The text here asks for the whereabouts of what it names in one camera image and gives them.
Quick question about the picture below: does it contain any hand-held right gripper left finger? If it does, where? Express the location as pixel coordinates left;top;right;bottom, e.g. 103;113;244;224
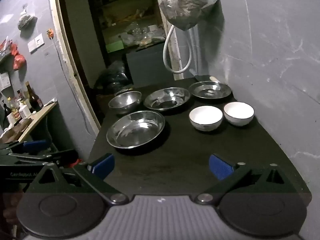
25;153;129;205

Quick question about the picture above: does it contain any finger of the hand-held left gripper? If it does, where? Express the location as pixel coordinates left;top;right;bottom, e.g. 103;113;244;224
7;140;52;155
5;152;60;166

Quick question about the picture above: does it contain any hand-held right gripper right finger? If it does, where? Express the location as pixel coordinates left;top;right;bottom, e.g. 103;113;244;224
195;154;297;205

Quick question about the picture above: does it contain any large steel basin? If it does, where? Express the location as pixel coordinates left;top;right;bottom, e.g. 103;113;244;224
106;110;165;148

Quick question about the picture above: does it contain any white ceramic bowl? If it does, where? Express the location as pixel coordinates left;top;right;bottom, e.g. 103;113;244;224
189;106;223;132
223;102;255;127

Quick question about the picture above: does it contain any stainless steel bowl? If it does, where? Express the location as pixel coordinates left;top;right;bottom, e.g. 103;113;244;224
108;91;142;114

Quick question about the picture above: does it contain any stainless steel plate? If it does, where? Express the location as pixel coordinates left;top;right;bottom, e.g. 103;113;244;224
189;81;232;100
143;87;192;111

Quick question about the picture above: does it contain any brown cutting board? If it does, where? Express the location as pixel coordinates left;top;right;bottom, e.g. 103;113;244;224
5;119;33;140

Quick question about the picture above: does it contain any wooden counter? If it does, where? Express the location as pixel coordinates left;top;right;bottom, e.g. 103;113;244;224
0;101;59;143

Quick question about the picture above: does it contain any white pump bottle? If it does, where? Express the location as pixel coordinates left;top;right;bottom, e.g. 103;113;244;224
19;99;32;119

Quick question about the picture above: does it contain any yellow label bottle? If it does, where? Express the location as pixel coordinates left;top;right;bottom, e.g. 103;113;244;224
6;97;22;124

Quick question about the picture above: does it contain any dark sauce bottle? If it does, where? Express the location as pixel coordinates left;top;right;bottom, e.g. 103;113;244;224
25;81;44;112

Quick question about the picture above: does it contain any white paper notice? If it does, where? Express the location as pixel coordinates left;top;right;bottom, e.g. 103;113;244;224
0;72;12;89

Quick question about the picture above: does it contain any black plastic bag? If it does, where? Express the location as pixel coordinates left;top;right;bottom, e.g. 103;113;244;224
96;60;133;95

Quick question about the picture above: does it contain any dark kitchen cleaver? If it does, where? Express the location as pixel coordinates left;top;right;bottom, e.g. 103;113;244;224
189;69;222;83

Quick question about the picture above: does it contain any dark grey box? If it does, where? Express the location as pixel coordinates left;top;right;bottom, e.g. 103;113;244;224
125;49;175;87

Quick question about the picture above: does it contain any green box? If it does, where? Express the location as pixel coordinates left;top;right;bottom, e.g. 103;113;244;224
106;41;125;53

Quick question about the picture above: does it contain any grey hanging bag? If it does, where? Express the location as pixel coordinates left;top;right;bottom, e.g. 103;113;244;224
17;12;38;30

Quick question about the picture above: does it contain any pile of clear glassware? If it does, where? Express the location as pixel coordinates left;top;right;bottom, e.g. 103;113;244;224
120;21;165;48

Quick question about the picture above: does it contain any dark wooden shelf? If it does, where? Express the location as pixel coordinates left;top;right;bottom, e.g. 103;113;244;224
85;0;168;67

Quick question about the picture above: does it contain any hanging clear plastic bag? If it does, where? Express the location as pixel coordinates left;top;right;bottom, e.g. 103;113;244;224
159;0;220;30

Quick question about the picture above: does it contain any cream door frame post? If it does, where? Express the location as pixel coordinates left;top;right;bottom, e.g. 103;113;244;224
152;0;182;74
47;0;103;135

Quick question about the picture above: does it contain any thin wall cable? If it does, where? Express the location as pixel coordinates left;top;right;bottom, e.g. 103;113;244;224
51;37;90;135

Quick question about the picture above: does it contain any white wall switch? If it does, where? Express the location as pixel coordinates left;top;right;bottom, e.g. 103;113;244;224
27;33;45;53

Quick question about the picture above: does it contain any white hose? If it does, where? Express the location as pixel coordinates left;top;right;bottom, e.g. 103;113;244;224
163;25;194;74

